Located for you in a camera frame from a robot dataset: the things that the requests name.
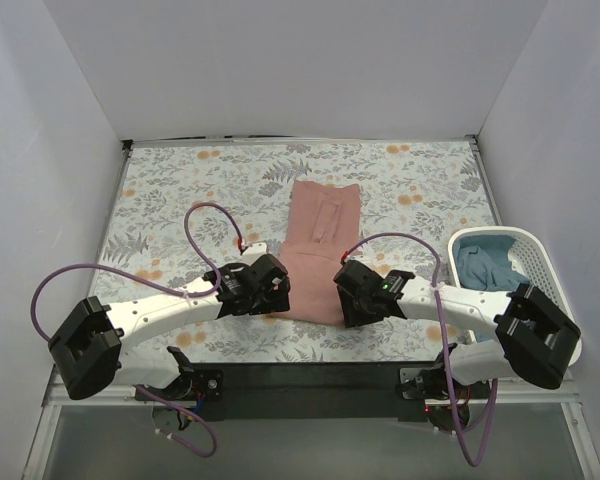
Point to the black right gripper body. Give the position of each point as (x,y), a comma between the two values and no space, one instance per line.
(350,310)

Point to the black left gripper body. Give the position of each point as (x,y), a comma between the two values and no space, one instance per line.
(278,296)

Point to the pink t shirt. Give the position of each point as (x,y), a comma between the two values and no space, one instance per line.
(324,222)

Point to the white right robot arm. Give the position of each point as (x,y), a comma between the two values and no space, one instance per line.
(526,335)

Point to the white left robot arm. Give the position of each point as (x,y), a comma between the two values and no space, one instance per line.
(92,349)

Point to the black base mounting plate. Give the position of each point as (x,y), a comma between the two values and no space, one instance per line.
(257,391)

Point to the floral patterned table mat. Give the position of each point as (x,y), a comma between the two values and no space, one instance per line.
(181,205)

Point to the blue t shirt in basket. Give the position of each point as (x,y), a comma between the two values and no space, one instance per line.
(482,263)

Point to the white plastic laundry basket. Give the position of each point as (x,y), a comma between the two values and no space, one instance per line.
(528,257)

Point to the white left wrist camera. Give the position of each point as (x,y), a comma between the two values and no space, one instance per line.
(252,252)

